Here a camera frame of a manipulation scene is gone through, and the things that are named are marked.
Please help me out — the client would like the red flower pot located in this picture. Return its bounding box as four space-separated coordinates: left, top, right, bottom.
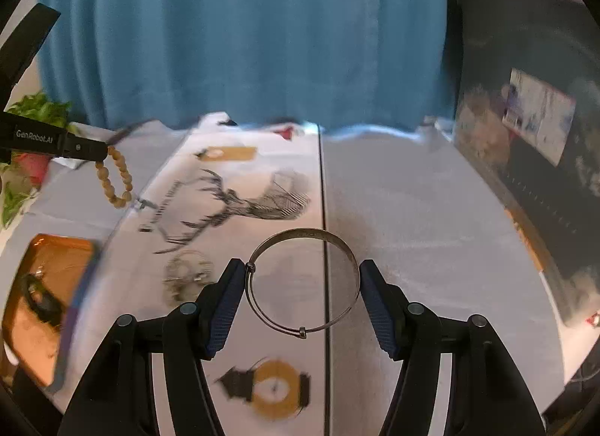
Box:
12 152 53 184

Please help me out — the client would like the silver chain bracelet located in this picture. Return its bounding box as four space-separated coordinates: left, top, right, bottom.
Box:
163 250 216 303

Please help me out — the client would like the dark printed panel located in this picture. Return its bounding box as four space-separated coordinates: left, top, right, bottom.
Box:
450 0 600 324

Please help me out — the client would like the white deer print cloth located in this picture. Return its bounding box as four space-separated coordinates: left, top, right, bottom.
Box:
47 114 329 436

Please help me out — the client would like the green leafy plant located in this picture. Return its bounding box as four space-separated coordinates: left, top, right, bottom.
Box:
0 91 81 230

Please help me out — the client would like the blue curtain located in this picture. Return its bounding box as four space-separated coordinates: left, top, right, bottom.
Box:
37 0 451 134

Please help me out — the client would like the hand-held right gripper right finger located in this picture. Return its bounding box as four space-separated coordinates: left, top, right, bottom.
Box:
358 259 547 436

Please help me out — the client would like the grey tablecloth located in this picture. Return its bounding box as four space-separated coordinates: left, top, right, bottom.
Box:
0 112 579 436

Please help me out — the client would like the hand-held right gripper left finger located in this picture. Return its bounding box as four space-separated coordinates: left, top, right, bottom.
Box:
56 258 247 436

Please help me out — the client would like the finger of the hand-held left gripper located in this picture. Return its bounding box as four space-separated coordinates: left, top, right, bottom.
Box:
58 130 110 164

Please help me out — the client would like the white printed label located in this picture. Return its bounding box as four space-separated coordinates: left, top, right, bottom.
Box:
501 68 577 167

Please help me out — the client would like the wooden bead bracelet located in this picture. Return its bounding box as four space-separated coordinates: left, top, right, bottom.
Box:
95 145 135 209

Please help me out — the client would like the black green bangle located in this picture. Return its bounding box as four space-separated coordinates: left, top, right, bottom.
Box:
19 273 64 324

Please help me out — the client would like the thin silver bangle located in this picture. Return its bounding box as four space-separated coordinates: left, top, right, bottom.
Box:
244 228 362 339

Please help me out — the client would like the gold metal tray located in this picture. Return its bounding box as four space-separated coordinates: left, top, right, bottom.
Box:
0 233 101 390

